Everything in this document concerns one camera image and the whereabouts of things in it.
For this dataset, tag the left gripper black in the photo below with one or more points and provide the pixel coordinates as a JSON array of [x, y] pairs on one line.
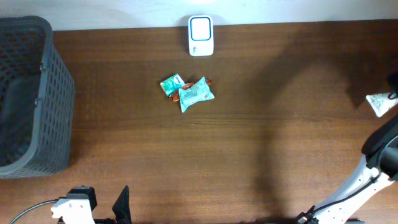
[[123, 212]]

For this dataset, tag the white bamboo print tube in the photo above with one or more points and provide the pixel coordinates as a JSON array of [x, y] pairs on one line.
[[381, 103]]

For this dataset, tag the green tissue pack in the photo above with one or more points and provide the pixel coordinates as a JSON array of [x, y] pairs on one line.
[[172, 84]]

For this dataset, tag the teal plastic pouch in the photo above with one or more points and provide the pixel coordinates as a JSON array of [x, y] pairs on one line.
[[196, 93]]

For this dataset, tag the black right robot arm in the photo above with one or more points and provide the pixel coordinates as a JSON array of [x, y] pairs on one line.
[[376, 170]]

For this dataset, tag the white barcode scanner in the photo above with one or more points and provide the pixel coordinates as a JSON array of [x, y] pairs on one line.
[[200, 36]]

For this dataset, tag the dark grey plastic basket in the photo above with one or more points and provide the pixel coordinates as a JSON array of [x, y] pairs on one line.
[[37, 100]]

